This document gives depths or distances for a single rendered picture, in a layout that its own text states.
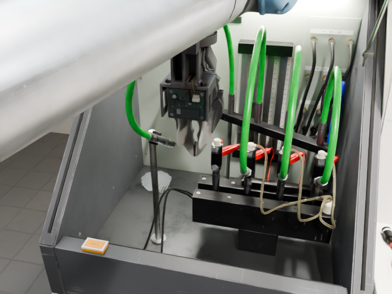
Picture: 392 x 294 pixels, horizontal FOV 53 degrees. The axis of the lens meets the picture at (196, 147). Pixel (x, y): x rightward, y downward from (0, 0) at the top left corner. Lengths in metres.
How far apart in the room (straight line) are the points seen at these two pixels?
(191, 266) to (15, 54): 0.71
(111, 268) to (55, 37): 0.74
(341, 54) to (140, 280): 0.76
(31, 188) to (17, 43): 2.71
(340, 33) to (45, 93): 0.97
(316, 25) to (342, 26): 0.06
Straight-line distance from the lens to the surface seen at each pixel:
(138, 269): 0.88
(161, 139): 0.89
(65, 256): 0.95
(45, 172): 3.03
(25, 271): 2.31
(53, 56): 0.20
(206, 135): 0.64
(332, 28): 1.11
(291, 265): 1.05
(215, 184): 0.99
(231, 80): 1.07
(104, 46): 0.22
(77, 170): 0.97
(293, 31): 1.11
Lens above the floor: 1.57
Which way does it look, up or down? 30 degrees down
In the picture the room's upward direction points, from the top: straight up
